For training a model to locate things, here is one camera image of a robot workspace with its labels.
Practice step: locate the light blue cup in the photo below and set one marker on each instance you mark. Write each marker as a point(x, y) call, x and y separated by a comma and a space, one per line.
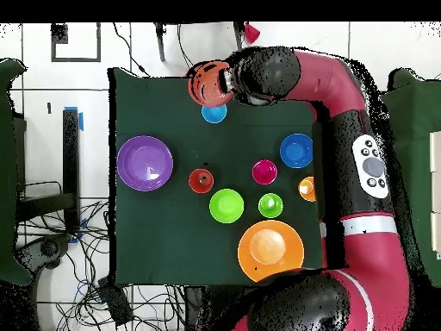
point(213, 115)

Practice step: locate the orange bowl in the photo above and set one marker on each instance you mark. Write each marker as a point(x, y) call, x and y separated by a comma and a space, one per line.
point(206, 86)

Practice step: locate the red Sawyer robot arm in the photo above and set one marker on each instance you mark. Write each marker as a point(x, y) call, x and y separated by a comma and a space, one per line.
point(372, 258)

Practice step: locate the green bowl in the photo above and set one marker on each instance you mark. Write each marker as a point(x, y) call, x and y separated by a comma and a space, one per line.
point(225, 207)

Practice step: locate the orange cup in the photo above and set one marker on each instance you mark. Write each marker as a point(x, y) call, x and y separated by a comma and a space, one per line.
point(196, 184)

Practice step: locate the pink cup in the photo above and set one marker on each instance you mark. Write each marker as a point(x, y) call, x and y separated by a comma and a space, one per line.
point(264, 170)

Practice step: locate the green cup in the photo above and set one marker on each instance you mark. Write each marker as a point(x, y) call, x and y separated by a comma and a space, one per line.
point(267, 210)

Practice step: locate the dark green tablecloth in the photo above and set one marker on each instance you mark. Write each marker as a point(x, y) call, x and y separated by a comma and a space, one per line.
point(172, 241)

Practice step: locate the blue bowl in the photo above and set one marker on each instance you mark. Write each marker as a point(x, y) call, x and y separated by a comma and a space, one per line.
point(296, 151)

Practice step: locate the large yellow bowl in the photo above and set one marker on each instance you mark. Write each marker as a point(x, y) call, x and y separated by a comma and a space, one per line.
point(270, 248)

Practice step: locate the purple bowl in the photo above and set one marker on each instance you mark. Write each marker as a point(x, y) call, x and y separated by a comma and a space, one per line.
point(137, 162)

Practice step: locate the yellow cup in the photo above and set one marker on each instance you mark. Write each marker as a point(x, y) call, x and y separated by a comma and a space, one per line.
point(306, 191)

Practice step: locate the black stand leg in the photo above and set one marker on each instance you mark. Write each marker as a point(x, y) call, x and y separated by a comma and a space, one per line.
point(238, 36)
point(160, 44)

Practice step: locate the long black beam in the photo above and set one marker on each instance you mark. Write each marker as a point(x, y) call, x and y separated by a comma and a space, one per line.
point(70, 155)

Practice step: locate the red cup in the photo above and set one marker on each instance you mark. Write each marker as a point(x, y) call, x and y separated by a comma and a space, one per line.
point(252, 33)

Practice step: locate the short black beam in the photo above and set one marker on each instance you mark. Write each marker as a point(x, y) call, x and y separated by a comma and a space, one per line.
point(44, 205)

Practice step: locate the gray black machine base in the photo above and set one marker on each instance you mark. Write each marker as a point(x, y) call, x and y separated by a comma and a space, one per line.
point(48, 248)

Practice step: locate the green cloth side table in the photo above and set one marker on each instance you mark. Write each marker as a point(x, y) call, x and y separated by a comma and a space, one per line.
point(420, 144)
point(8, 172)

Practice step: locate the white boxes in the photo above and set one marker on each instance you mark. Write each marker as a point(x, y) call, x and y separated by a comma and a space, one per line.
point(436, 193)

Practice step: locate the black square frame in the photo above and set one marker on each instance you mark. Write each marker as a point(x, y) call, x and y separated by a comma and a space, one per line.
point(98, 44)

